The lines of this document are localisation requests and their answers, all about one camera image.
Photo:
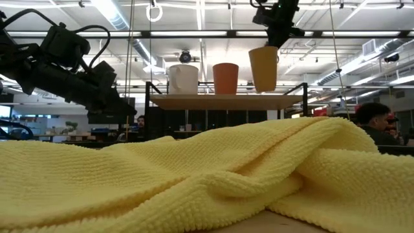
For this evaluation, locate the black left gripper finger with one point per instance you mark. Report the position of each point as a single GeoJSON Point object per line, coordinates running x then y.
{"type": "Point", "coordinates": [113, 106]}

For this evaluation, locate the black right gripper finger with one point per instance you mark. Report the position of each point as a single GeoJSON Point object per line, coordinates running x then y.
{"type": "Point", "coordinates": [275, 42]}

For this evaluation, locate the mustard yellow plastic cup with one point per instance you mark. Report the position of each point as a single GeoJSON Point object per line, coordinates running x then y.
{"type": "Point", "coordinates": [264, 69]}

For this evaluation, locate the orange plastic cup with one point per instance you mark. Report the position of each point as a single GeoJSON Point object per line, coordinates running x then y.
{"type": "Point", "coordinates": [225, 79]}

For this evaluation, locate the white ceramic mug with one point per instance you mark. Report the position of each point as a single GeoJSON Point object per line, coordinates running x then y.
{"type": "Point", "coordinates": [183, 79]}

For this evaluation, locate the wooden shelf board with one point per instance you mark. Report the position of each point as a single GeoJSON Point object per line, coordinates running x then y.
{"type": "Point", "coordinates": [226, 102]}

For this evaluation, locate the black computer monitor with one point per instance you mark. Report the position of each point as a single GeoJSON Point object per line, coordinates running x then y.
{"type": "Point", "coordinates": [126, 118]}

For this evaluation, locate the person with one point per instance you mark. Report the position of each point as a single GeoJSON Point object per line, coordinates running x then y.
{"type": "Point", "coordinates": [372, 119]}
{"type": "Point", "coordinates": [141, 124]}
{"type": "Point", "coordinates": [395, 126]}

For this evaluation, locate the wooden table in background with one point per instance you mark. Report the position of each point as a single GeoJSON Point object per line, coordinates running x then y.
{"type": "Point", "coordinates": [148, 110]}

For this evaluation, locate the overhead light bar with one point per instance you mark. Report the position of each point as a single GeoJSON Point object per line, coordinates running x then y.
{"type": "Point", "coordinates": [317, 33]}

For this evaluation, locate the green potted plant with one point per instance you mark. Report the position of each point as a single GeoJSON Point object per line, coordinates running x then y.
{"type": "Point", "coordinates": [70, 127]}

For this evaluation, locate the yellow microfibre cloth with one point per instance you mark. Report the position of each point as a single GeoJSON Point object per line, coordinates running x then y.
{"type": "Point", "coordinates": [161, 178]}

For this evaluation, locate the round black ceiling fixture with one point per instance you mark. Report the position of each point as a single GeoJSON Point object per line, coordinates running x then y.
{"type": "Point", "coordinates": [185, 57]}

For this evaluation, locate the white ceiling air vent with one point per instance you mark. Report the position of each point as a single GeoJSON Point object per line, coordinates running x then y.
{"type": "Point", "coordinates": [370, 48]}

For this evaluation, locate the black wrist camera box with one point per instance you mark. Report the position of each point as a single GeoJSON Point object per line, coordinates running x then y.
{"type": "Point", "coordinates": [64, 47]}

